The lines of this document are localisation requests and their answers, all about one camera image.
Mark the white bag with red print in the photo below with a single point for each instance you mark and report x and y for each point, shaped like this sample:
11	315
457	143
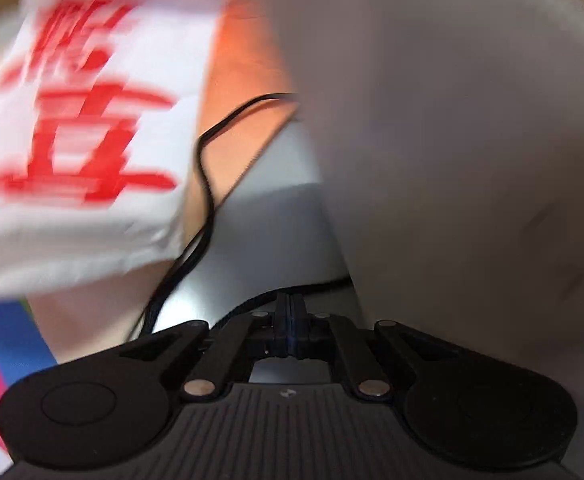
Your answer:
71	240

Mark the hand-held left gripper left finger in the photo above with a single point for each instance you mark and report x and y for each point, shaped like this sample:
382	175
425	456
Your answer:
283	327

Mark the silver grey shopping bag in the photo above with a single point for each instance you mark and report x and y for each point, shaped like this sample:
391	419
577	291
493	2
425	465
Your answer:
447	135

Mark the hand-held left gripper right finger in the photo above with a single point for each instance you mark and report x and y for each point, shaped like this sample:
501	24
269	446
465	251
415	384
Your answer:
297	327

